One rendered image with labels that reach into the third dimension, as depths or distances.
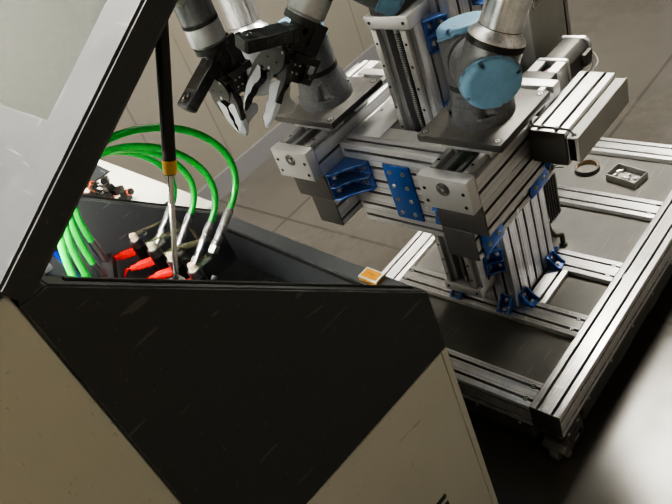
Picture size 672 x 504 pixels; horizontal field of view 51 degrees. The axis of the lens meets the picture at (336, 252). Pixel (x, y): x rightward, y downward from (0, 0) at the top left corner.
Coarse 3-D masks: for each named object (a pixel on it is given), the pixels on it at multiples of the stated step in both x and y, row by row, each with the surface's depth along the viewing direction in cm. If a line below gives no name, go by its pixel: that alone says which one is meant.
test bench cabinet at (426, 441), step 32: (416, 384) 141; (448, 384) 149; (384, 416) 136; (416, 416) 144; (448, 416) 152; (384, 448) 139; (416, 448) 147; (448, 448) 156; (352, 480) 134; (384, 480) 142; (416, 480) 150; (448, 480) 159; (480, 480) 170
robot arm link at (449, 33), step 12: (468, 12) 150; (480, 12) 147; (444, 24) 149; (456, 24) 146; (468, 24) 143; (444, 36) 146; (456, 36) 144; (444, 48) 148; (444, 60) 150; (456, 84) 152
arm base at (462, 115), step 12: (456, 96) 155; (456, 108) 156; (468, 108) 154; (480, 108) 153; (504, 108) 154; (456, 120) 157; (468, 120) 155; (480, 120) 154; (492, 120) 154; (504, 120) 155
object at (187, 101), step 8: (200, 64) 144; (208, 64) 142; (216, 64) 142; (200, 72) 143; (208, 72) 141; (216, 72) 143; (192, 80) 143; (200, 80) 141; (208, 80) 142; (192, 88) 142; (200, 88) 141; (208, 88) 142; (184, 96) 142; (192, 96) 141; (200, 96) 142; (184, 104) 142; (192, 104) 141; (200, 104) 142; (192, 112) 142
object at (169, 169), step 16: (160, 48) 86; (160, 64) 87; (160, 80) 88; (160, 96) 89; (160, 112) 90; (160, 128) 91; (176, 160) 93; (176, 240) 97; (176, 256) 98; (176, 272) 99
